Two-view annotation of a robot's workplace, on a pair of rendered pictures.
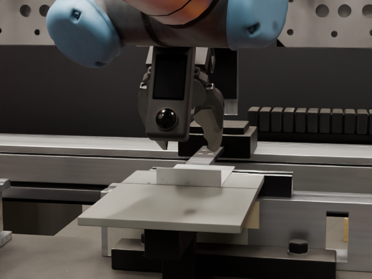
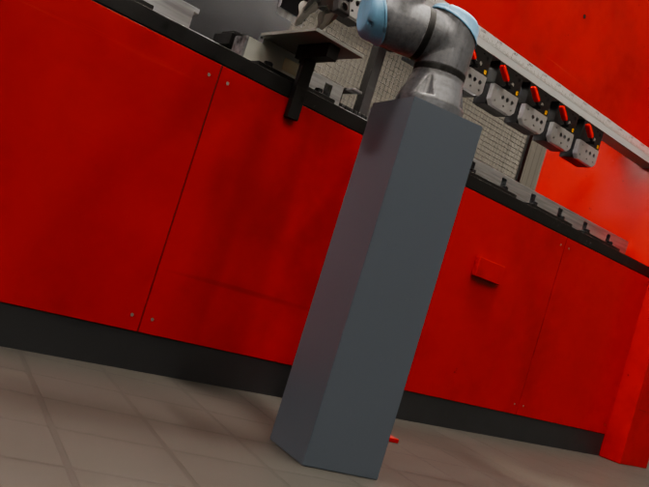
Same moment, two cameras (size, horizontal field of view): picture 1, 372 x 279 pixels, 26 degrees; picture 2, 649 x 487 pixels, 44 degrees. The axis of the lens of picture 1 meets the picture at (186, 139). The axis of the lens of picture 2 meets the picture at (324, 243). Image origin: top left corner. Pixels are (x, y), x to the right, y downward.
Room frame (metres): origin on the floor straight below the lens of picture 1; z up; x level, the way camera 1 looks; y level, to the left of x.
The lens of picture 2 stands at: (-0.62, 1.62, 0.34)
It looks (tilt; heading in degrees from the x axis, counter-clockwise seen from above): 3 degrees up; 309
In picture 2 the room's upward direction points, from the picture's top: 17 degrees clockwise
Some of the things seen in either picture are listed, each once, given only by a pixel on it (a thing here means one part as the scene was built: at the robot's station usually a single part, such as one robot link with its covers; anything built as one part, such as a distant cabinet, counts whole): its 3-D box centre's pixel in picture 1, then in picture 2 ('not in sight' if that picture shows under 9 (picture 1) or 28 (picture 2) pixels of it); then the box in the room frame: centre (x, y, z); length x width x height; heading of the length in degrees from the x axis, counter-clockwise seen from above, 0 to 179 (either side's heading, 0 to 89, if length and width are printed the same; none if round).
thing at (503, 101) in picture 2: not in sight; (498, 89); (0.93, -0.98, 1.26); 0.15 x 0.09 x 0.17; 79
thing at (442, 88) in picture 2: not in sight; (433, 93); (0.38, 0.19, 0.82); 0.15 x 0.15 x 0.10
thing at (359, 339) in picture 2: not in sight; (375, 284); (0.38, 0.19, 0.39); 0.18 x 0.18 x 0.78; 65
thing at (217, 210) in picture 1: (181, 197); (311, 44); (0.97, 0.01, 1.00); 0.26 x 0.18 x 0.01; 169
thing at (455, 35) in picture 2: not in sight; (445, 41); (0.39, 0.20, 0.94); 0.13 x 0.12 x 0.14; 54
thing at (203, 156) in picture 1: (211, 144); (250, 43); (1.27, -0.04, 1.01); 0.26 x 0.12 x 0.05; 169
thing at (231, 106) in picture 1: (201, 79); (294, 5); (1.11, -0.02, 1.13); 0.10 x 0.02 x 0.10; 79
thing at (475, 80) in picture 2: not in sight; (465, 68); (0.97, -0.78, 1.26); 0.15 x 0.09 x 0.17; 79
